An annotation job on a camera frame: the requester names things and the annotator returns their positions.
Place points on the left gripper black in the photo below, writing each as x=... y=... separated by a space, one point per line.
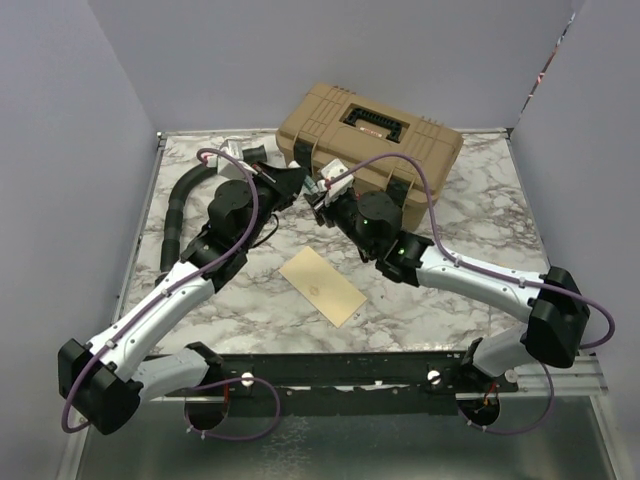
x=285 y=183

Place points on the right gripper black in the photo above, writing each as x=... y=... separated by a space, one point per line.
x=323 y=212

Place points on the cream paper envelope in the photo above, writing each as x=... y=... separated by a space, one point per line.
x=323 y=286

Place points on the green white glue stick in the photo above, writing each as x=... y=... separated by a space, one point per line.
x=310 y=185

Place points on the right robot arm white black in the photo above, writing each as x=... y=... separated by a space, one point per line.
x=551 y=317

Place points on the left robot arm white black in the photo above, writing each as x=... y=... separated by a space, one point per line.
x=107 y=378

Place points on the tan plastic toolbox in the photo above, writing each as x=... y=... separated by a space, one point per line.
x=333 y=122

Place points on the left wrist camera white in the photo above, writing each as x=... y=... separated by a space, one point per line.
x=233 y=148

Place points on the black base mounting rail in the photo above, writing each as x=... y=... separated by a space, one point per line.
x=339 y=384

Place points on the aluminium extrusion rail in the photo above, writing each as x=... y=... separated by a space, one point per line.
x=584 y=378

